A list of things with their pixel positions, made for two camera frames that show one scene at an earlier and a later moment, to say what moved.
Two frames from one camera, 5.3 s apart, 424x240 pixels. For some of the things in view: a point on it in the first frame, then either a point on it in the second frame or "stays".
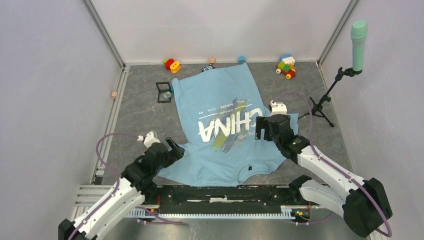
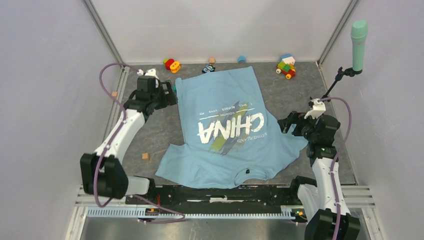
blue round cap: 241,59 stays
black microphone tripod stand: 318,108 stays
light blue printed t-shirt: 217,107 stays
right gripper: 261,122 → 298,119
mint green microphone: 359,32 stays
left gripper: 174,154 → 169,98
